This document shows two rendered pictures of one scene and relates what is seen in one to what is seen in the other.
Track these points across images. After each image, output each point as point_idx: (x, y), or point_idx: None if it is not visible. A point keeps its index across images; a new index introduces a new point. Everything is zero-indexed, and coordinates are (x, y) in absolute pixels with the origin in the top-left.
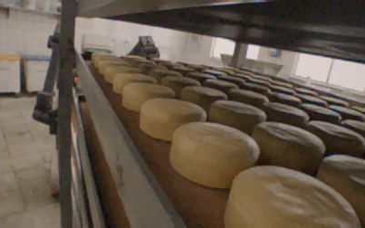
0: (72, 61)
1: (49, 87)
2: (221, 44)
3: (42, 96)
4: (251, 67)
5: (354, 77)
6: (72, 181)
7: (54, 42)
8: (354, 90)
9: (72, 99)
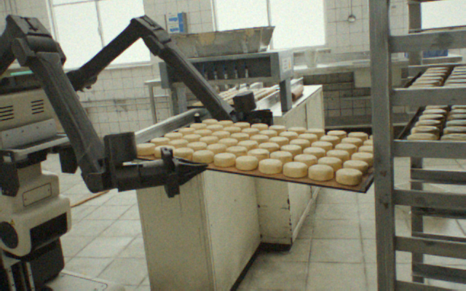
0: None
1: (90, 130)
2: (72, 44)
3: (129, 137)
4: (237, 41)
5: (306, 28)
6: (426, 150)
7: (36, 49)
8: (312, 46)
9: (410, 41)
